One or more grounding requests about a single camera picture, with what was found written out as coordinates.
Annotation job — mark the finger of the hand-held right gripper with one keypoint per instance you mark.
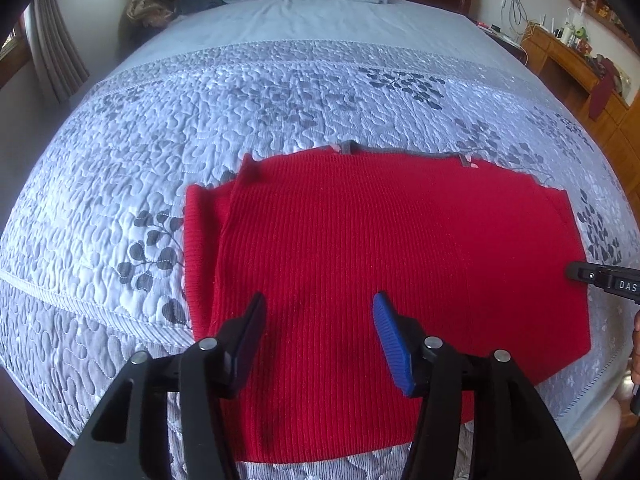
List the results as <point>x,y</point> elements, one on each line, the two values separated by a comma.
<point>585,275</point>

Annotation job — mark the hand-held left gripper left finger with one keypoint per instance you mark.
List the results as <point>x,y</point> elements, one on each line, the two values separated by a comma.
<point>245,335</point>

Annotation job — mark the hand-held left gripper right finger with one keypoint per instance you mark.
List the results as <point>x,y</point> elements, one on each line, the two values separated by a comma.
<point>392,335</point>

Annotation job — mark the red knit sweater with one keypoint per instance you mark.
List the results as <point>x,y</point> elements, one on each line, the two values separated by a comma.
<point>350,235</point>

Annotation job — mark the person's right hand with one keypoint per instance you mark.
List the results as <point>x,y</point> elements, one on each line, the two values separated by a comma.
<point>636,350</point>

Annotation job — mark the dark red hanging cloth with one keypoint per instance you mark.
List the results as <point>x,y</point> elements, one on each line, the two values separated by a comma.
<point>602,90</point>

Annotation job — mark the wooden desk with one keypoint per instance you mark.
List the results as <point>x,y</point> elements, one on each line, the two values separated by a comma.
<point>570,70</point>

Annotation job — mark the bed with grey quilted bedspread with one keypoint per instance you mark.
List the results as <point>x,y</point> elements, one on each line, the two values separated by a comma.
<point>250,110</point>

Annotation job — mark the white bottle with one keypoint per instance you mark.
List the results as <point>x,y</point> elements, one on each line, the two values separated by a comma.
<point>566,34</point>

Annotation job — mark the dark nightstand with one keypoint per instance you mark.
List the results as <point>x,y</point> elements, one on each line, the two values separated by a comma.
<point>505,40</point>

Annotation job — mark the tan crumpled cloth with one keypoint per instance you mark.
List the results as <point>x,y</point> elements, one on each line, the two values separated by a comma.
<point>150,5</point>

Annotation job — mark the grey-brown curtain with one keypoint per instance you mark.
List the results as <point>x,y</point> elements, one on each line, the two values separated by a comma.
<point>57,45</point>

